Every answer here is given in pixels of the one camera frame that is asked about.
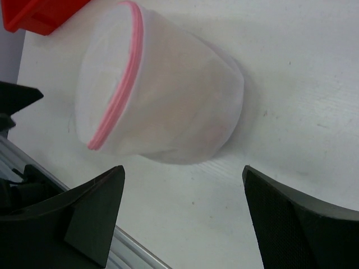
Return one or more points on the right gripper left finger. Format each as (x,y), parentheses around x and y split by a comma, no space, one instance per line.
(43,226)

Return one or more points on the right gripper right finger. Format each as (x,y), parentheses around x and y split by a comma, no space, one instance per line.
(295,230)

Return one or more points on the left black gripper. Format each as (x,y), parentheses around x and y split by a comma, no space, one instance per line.
(14,98)

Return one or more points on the white mesh laundry bag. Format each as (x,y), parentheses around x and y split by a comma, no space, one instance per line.
(148,87)

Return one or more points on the red plastic tray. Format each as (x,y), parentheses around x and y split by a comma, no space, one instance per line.
(38,16)

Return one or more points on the aluminium front rail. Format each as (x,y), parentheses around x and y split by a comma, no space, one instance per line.
(125,251)

